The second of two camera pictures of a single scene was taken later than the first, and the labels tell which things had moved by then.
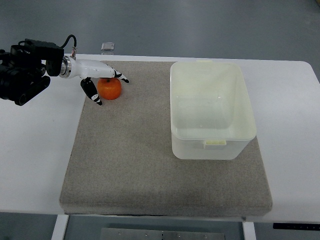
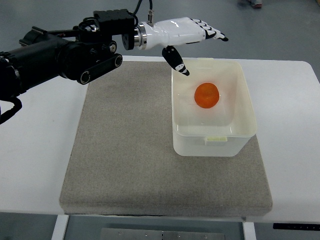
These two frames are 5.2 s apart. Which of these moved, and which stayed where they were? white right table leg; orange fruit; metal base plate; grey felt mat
Moved: orange fruit
Stayed: white right table leg; grey felt mat; metal base plate
